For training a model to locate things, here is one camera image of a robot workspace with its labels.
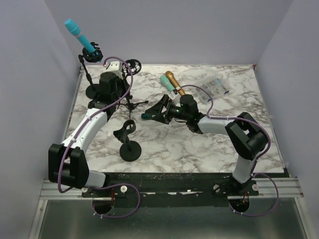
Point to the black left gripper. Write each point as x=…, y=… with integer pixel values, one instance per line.
x=122, y=83

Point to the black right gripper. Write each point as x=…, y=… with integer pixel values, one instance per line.
x=157, y=109

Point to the black tripod microphone stand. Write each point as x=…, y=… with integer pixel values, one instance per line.
x=135, y=66

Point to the mint green microphone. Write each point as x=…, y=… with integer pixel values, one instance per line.
x=166, y=83

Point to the gold microphone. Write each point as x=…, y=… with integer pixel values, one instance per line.
x=174, y=82

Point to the blue microphone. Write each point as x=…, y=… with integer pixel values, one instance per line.
x=75, y=30

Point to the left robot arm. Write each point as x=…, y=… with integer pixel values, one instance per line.
x=67, y=164

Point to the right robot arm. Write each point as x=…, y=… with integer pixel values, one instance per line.
x=249, y=139

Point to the clear plastic screw box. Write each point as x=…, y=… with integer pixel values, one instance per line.
x=215, y=86

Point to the green handled screwdriver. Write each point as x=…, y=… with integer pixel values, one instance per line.
x=145, y=116

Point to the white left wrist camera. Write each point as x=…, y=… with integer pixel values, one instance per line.
x=114, y=67

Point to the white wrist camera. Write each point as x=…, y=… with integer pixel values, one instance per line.
x=175, y=90
x=114, y=67

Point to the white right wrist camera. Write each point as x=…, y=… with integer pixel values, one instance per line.
x=175, y=90

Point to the black front table rail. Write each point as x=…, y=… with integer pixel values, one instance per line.
x=167, y=190

